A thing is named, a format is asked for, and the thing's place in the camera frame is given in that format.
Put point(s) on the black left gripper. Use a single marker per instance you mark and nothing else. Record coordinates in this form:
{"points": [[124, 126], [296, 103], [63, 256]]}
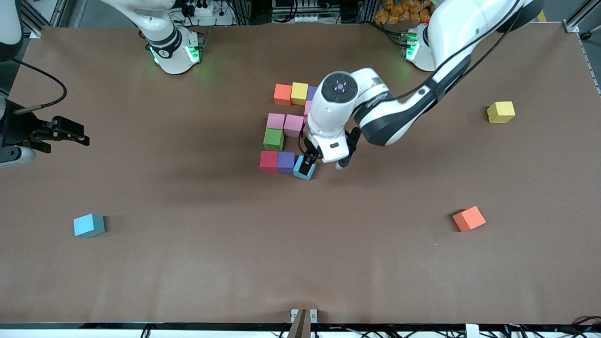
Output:
{"points": [[308, 161]]}

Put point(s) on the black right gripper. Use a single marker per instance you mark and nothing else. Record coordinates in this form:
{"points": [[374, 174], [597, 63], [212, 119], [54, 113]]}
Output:
{"points": [[21, 130]]}

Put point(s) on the blue foam cube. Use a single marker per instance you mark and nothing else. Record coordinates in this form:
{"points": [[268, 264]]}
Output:
{"points": [[300, 171], [89, 226]]}

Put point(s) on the purple foam cube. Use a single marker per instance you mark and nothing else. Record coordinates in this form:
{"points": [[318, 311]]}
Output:
{"points": [[286, 163], [312, 92]]}

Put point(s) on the pink foam cube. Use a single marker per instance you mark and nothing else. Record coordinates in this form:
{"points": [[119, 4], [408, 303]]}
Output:
{"points": [[275, 121], [307, 109], [293, 126]]}

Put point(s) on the green foam cube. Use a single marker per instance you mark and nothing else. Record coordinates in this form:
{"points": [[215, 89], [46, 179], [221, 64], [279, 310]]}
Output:
{"points": [[273, 139]]}

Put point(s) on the red foam cube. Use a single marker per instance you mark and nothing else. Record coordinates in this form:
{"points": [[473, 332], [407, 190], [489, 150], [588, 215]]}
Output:
{"points": [[269, 161]]}

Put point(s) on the yellow foam cube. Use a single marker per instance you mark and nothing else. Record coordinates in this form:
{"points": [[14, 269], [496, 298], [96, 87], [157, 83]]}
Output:
{"points": [[501, 112], [299, 93]]}

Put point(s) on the orange foam cube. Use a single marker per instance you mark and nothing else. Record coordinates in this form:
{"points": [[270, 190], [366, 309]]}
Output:
{"points": [[282, 94], [469, 218]]}

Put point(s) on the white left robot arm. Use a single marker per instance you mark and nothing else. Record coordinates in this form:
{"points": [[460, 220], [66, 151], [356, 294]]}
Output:
{"points": [[375, 103]]}

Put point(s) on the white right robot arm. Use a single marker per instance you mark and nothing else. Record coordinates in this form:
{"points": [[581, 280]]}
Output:
{"points": [[171, 51]]}

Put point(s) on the table cover sheet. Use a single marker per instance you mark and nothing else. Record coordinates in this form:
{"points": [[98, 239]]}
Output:
{"points": [[300, 263]]}

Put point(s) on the white power strip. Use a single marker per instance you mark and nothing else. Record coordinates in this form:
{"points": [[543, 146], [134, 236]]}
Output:
{"points": [[213, 19], [303, 19]]}

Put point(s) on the orange snack bags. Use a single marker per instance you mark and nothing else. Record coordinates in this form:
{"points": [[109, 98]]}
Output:
{"points": [[401, 11]]}

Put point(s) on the small white box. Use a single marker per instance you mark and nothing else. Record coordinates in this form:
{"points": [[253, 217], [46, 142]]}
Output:
{"points": [[472, 331]]}

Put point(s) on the aluminium frame profile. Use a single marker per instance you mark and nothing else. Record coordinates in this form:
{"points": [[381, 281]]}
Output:
{"points": [[582, 14], [33, 26]]}

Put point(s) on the silver metal bracket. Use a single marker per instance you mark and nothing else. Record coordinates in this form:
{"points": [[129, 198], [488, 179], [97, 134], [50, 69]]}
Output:
{"points": [[293, 314]]}

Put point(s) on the brown wooden post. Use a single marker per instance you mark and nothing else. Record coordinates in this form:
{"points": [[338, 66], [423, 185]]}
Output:
{"points": [[300, 328]]}

